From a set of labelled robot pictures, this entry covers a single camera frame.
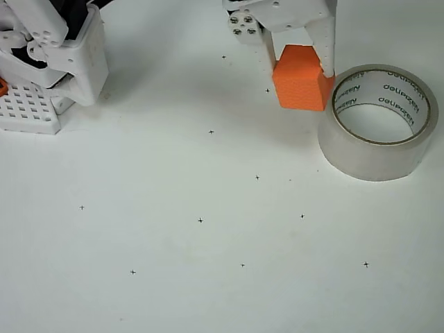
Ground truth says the white perforated base plate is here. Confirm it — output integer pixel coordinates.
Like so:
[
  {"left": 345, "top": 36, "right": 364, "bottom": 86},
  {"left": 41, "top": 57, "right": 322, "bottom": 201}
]
[{"left": 0, "top": 83, "right": 62, "bottom": 136}]

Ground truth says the orange cube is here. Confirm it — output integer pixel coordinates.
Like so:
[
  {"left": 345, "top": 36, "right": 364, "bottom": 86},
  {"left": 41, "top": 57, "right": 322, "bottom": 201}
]
[{"left": 272, "top": 44, "right": 336, "bottom": 112}]

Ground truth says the clear packing tape roll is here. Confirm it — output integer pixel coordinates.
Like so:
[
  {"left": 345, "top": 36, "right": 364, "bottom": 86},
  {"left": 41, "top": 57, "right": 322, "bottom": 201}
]
[{"left": 318, "top": 63, "right": 440, "bottom": 182}]

